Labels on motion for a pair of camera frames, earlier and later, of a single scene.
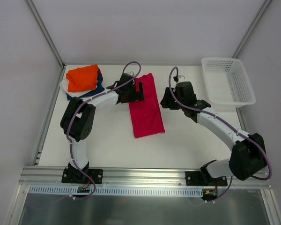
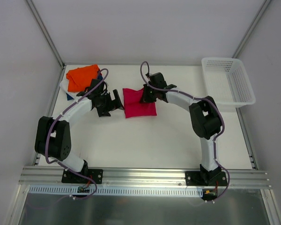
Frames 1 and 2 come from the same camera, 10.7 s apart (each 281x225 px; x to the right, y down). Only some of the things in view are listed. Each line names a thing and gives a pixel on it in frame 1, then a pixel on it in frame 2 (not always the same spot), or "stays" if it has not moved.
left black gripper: x=137 y=93 → x=110 y=106
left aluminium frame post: x=31 y=6 stays
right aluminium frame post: x=265 y=5 stays
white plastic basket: x=227 y=82 stays
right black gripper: x=168 y=99 → x=149 y=94
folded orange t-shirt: x=83 y=78 stays
